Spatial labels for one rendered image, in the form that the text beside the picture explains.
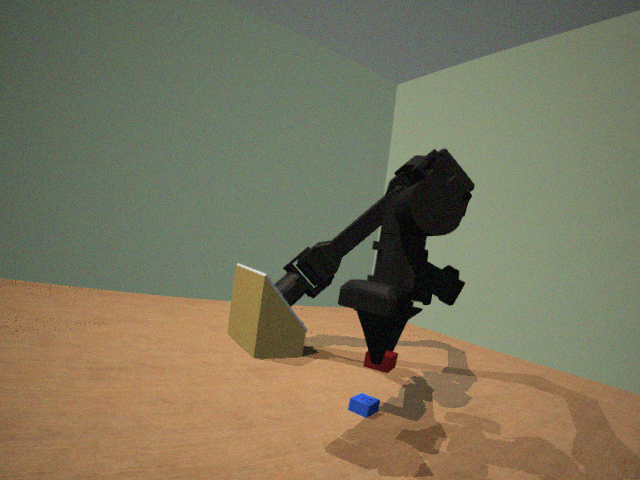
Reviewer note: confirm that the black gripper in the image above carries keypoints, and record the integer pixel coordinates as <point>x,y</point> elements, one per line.
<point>382,303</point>

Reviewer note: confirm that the blue block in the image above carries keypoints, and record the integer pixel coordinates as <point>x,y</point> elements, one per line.
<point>364,405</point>

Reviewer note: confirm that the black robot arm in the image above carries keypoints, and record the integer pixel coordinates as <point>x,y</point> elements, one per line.
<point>427,197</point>

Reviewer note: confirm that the red block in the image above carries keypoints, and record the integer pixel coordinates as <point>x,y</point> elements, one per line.
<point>388,363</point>

